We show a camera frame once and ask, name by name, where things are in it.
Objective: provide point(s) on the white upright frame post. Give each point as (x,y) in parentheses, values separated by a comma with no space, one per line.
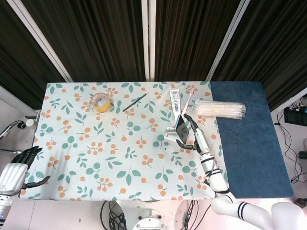
(148,40)

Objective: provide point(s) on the white toothpaste tube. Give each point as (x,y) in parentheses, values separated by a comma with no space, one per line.
(175,103)

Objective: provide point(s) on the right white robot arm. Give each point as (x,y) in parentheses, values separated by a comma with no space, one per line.
(218,179)

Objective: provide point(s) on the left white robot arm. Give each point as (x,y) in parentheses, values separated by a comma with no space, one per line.
(4,207)

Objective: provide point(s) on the pink toothbrush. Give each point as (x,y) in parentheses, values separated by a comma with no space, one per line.
(187,103)

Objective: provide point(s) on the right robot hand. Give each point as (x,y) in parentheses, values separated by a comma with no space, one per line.
(201,141)

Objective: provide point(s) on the white folding phone stand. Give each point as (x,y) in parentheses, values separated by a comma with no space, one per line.
(170,133)

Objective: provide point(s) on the black electronic device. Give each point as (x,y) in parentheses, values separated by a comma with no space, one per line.
(295,116)

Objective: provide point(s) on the fruit and leaf tablecloth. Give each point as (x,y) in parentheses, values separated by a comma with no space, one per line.
(120,148)

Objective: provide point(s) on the dark green pencil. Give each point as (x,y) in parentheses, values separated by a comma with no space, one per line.
(134,102)

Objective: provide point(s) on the dark pleated curtain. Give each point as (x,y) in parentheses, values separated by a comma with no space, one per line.
(103,36)

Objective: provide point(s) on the black smartphone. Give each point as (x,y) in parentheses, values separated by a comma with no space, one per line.
(182,129)

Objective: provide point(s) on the white slanted frame post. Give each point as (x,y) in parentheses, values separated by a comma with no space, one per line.
(226,40)
(40,40)

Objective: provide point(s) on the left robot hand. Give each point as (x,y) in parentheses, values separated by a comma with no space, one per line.
(12,177)

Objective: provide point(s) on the yellow tape roll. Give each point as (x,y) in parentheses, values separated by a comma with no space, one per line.
(103,106)

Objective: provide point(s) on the pack of plastic cups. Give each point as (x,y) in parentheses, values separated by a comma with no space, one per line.
(218,109)

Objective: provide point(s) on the metal chair with caster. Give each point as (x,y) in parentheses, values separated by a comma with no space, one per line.
(10,130)

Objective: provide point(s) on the blue cloth mat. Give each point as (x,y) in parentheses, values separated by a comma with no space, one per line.
(249,143)

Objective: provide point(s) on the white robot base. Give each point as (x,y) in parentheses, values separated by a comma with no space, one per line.
(148,215)

